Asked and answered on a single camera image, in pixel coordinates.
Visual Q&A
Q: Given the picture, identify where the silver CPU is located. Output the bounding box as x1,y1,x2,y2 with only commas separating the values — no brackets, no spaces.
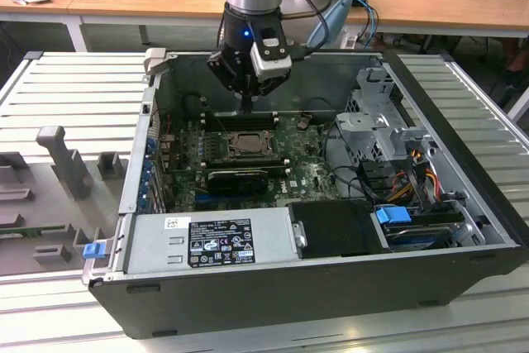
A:
237,134,266,152

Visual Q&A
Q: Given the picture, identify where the blue cable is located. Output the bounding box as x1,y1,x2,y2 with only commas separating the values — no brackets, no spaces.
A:
355,0,379,46

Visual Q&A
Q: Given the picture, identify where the black graphics card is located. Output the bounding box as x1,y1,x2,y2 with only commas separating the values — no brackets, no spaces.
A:
205,167,269,197

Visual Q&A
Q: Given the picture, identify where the seated person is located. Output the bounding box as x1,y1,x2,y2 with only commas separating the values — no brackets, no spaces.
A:
499,36,529,75

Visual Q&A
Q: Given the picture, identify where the blue plastic latch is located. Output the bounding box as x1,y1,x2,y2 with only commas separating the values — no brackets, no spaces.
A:
82,243,104,262

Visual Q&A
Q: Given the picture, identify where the hard disk in blue carrier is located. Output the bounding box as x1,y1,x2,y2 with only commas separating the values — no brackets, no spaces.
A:
374,205,464,253

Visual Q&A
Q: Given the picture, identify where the grey parts rack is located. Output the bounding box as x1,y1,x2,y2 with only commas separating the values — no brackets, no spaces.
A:
0,125,133,278

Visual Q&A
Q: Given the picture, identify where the black RAM stick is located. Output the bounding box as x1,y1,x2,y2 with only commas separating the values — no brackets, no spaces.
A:
204,153,290,176

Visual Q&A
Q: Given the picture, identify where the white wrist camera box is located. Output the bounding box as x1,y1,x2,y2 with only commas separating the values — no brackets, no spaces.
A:
249,26,293,81

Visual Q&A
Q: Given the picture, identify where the wooden desk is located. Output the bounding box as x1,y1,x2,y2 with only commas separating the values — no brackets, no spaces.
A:
68,0,529,55
0,0,83,53

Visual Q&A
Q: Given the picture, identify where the white power strip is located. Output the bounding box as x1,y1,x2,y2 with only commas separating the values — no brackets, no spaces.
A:
339,31,360,50

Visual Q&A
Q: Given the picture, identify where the black open PC case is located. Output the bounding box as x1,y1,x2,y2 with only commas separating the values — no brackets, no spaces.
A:
81,47,529,341

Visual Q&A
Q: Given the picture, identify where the CPU socket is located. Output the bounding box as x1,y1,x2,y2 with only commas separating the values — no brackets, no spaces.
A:
225,129,279,160

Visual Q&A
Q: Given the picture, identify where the metal socket cover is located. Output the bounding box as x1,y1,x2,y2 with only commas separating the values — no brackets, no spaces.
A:
228,131,277,159

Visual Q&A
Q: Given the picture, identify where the coloured power wire bundle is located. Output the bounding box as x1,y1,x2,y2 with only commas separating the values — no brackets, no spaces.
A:
388,165,441,205

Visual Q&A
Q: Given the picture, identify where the grey metal drive cage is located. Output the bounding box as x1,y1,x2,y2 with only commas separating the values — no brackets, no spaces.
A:
333,65,441,205

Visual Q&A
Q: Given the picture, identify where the green motherboard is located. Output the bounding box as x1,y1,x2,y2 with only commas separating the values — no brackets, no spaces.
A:
163,115,352,213

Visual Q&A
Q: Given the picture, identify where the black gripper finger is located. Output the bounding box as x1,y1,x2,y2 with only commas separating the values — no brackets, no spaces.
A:
246,74,292,113
206,51,249,113

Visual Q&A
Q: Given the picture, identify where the grey power supply unit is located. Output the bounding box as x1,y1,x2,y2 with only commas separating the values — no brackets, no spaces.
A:
123,207,301,275

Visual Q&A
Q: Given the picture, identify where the black plastic shroud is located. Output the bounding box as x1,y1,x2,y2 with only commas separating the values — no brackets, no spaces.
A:
286,198,393,260

